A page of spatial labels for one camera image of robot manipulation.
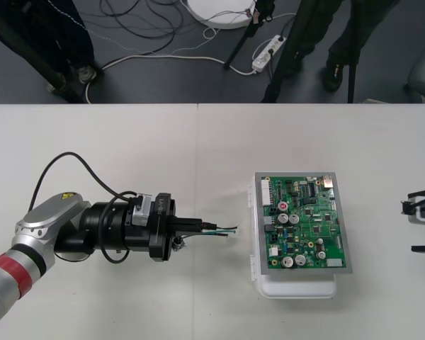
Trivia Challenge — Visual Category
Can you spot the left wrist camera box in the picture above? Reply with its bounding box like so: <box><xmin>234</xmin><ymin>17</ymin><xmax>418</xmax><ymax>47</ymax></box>
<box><xmin>131</xmin><ymin>192</ymin><xmax>154</xmax><ymax>227</ymax></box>

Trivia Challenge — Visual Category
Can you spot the red black green cable bundle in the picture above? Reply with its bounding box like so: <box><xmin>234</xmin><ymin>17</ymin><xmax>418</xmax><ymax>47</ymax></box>
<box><xmin>173</xmin><ymin>222</ymin><xmax>242</xmax><ymax>251</ymax></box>

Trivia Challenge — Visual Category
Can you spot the black floor cable tangle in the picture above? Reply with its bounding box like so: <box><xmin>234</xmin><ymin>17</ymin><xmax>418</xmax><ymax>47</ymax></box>
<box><xmin>98</xmin><ymin>0</ymin><xmax>186</xmax><ymax>55</ymax></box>

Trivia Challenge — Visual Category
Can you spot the green circuit board grey frame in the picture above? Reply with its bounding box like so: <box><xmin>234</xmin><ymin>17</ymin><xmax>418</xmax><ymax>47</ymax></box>
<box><xmin>254</xmin><ymin>171</ymin><xmax>354</xmax><ymax>276</ymax></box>

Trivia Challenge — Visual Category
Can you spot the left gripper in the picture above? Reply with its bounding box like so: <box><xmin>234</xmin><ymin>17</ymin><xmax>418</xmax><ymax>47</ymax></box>
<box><xmin>126</xmin><ymin>193</ymin><xmax>203</xmax><ymax>263</ymax></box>

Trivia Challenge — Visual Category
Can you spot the white floor cable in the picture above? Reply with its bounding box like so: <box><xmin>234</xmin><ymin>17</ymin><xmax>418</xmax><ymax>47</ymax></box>
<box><xmin>85</xmin><ymin>54</ymin><xmax>256</xmax><ymax>104</ymax></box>

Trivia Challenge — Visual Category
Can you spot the white power strip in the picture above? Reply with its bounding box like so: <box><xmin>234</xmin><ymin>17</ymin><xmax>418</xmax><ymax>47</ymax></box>
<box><xmin>251</xmin><ymin>34</ymin><xmax>288</xmax><ymax>76</ymax></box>

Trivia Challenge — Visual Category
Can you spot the white round base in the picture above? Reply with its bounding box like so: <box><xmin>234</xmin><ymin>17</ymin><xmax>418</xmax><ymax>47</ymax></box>
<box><xmin>179</xmin><ymin>0</ymin><xmax>258</xmax><ymax>30</ymax></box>

